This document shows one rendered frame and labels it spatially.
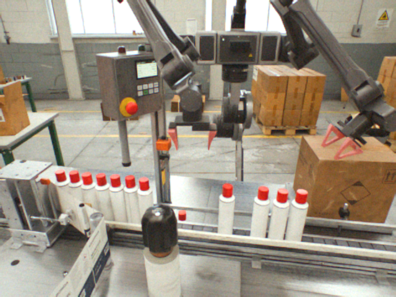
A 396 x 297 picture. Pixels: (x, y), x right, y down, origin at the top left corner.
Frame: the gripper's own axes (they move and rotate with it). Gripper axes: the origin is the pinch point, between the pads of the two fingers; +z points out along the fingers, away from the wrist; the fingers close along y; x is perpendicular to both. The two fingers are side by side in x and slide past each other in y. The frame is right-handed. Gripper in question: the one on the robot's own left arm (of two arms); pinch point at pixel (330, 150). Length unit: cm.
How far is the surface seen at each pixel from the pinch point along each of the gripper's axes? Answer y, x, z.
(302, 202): 12.9, -2.1, 16.4
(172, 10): -543, -103, 15
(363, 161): -2.9, 14.8, -4.6
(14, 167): 6, -77, 67
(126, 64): 0, -68, 20
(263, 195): 10.9, -11.9, 22.8
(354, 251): 18.9, 20.4, 17.0
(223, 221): 10.1, -14.4, 39.0
